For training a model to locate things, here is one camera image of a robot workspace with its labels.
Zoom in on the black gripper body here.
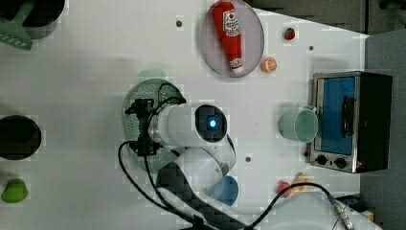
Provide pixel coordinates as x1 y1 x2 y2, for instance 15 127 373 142
124 99 160 157

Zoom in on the green oval plastic strainer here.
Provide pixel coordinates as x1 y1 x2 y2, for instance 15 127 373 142
122 69 186 173

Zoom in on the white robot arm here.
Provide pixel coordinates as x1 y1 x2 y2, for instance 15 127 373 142
123 97 247 230

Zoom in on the blue plastic cup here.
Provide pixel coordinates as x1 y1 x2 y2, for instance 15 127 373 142
209 175 239 206

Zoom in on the black round pot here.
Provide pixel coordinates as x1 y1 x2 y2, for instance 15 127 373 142
0 115 42 160

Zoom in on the green pepper toy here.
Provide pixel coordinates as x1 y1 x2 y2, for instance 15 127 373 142
1 178 29 203

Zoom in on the grey round plate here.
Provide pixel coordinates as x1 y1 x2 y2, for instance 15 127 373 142
199 0 264 78

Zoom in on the red apple toy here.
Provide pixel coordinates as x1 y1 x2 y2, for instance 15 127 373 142
277 181 291 197

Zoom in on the orange slice toy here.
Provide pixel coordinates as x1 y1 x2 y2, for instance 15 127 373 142
260 57 278 74

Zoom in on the red ketchup bottle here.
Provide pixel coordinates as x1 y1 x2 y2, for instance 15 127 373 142
213 1 244 74

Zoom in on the green plastic cup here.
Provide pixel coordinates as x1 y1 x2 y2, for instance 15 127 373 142
280 105 319 143

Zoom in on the yellow banana toy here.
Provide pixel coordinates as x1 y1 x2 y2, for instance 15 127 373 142
292 172 311 194

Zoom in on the green plastic spatula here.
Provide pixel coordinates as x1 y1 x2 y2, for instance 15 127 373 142
0 0 34 51

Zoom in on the red strawberry toy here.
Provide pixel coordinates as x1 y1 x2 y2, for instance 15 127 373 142
283 28 296 40

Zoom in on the black toaster oven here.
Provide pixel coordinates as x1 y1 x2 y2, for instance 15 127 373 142
308 71 393 173

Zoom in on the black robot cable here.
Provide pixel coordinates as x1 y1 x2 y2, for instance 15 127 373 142
117 81 237 230

